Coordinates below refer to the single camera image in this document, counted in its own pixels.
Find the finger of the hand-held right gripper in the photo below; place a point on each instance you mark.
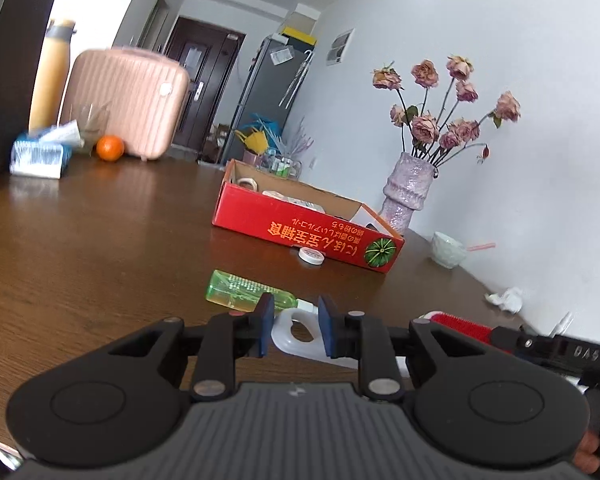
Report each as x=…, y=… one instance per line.
x=507, y=342

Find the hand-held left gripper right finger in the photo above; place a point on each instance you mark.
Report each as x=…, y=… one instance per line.
x=326, y=330

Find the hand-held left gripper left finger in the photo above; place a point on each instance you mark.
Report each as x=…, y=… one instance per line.
x=265, y=330

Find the white plastic bottle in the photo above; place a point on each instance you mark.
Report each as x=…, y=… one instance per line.
x=281, y=342

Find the red white lint brush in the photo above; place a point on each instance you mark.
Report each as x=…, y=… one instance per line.
x=460, y=328

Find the red cardboard box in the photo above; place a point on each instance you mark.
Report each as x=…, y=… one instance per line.
x=280, y=225

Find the white tape roll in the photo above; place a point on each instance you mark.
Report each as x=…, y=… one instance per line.
x=246, y=184

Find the person's right hand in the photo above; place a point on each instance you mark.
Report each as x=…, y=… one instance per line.
x=585, y=452

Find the crumpled white tissue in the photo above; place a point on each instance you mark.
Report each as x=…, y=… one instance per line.
x=506, y=301

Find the green plastic bottle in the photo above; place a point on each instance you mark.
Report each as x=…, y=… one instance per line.
x=235, y=290

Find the white round lid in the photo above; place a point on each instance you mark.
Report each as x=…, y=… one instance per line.
x=311, y=256

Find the pink straw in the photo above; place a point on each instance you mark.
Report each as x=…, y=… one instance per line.
x=481, y=247

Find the pink textured vase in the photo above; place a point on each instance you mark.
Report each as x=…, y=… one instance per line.
x=407, y=190

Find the cluster of green bottles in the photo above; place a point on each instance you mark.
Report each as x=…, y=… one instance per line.
x=285, y=166

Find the yellow watering can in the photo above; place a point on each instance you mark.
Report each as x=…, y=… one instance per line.
x=254, y=141

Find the silvery decorative twigs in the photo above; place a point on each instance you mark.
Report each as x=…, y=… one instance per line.
x=296, y=137

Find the dried pink rose bouquet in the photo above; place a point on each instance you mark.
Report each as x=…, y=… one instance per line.
x=425, y=127

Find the orange fruit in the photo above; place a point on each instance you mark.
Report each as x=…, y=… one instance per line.
x=111, y=148

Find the grey refrigerator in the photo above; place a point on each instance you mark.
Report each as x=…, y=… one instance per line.
x=265, y=90

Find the dark brown door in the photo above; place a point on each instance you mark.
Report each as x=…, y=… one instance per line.
x=202, y=85

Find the white plastic hanger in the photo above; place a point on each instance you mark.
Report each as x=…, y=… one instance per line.
x=297, y=77

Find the pink suitcase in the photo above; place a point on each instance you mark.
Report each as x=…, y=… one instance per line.
x=130, y=105

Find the clear glass cup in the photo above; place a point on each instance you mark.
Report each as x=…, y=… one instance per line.
x=92, y=125

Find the white paper note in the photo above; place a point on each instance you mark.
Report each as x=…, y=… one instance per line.
x=281, y=56

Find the blue white tissue pack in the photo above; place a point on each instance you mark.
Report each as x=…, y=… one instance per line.
x=37, y=156

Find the yellow box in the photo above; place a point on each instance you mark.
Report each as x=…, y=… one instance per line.
x=300, y=35

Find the white box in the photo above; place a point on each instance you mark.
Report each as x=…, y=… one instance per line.
x=307, y=12

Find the yellow bottle grey cap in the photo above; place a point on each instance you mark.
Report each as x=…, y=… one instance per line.
x=50, y=85

